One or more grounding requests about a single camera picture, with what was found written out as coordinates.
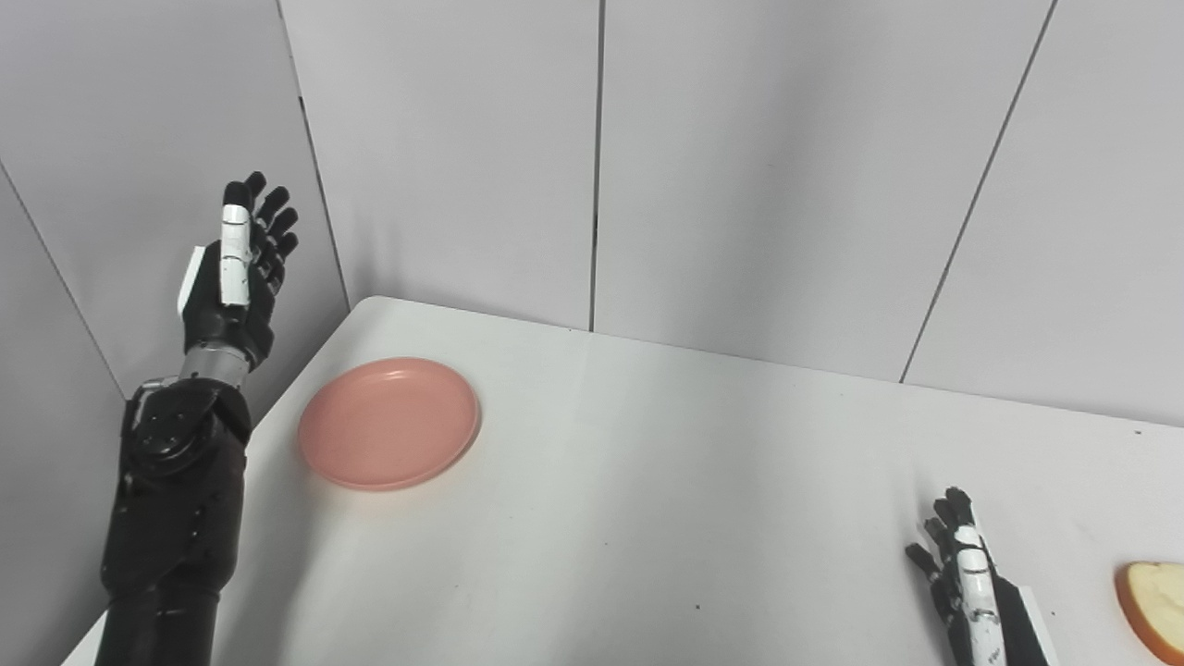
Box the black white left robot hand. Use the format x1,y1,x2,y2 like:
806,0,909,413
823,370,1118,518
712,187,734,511
176,171,300,371

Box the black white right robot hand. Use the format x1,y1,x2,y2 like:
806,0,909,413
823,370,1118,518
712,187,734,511
905,487,1060,666

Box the slice of white bread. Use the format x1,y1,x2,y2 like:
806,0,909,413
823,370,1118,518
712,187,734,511
1115,561,1184,665

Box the pink round plate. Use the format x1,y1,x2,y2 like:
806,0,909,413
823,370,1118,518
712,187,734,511
297,357,482,492

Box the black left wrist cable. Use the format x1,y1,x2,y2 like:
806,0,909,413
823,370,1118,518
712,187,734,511
129,374,182,417

